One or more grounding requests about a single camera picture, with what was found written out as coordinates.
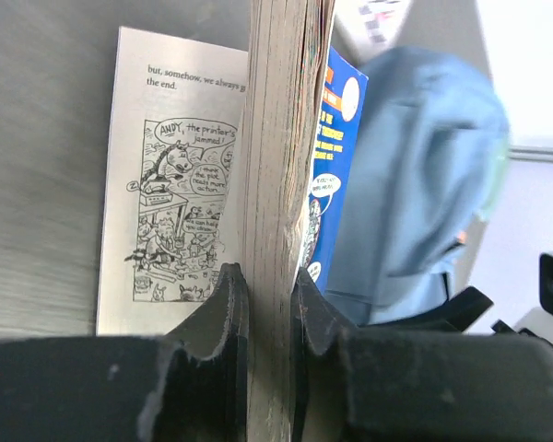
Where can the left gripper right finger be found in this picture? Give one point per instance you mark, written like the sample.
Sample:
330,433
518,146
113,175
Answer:
420,379

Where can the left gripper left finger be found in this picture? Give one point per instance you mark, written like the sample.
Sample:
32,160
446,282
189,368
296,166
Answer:
187,385

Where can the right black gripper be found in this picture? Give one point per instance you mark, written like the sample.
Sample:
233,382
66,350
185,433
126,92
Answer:
463,310

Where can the blue fabric backpack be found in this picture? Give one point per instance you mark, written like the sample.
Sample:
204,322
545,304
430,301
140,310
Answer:
432,141

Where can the blue cartoon book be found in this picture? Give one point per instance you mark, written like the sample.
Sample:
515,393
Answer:
210,162

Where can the white patterned cloth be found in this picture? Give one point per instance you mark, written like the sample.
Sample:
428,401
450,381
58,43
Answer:
365,28

